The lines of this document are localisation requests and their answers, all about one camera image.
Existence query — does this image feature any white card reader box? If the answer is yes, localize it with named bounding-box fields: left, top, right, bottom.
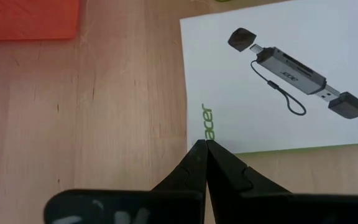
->
left=179, top=0, right=358, bottom=155

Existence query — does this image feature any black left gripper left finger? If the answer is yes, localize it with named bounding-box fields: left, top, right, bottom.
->
left=44, top=139, right=209, bottom=224

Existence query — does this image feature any orange flat object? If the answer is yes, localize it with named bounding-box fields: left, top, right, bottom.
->
left=0, top=0, right=81, bottom=42

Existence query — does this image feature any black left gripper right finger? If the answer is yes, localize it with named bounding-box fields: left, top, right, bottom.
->
left=207, top=140, right=358, bottom=224

